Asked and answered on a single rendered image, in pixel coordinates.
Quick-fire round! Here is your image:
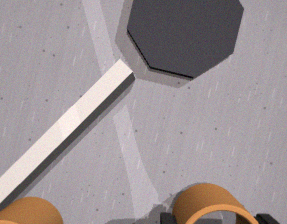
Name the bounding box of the bronze bushing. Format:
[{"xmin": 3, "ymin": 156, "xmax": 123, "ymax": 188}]
[
  {"xmin": 172, "ymin": 183, "xmax": 259, "ymax": 224},
  {"xmin": 0, "ymin": 197, "xmax": 64, "ymax": 224}
]

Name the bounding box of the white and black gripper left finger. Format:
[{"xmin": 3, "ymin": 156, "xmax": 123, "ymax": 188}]
[{"xmin": 160, "ymin": 213, "xmax": 177, "ymax": 224}]

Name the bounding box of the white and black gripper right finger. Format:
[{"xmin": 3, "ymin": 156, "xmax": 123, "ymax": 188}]
[{"xmin": 254, "ymin": 214, "xmax": 280, "ymax": 224}]

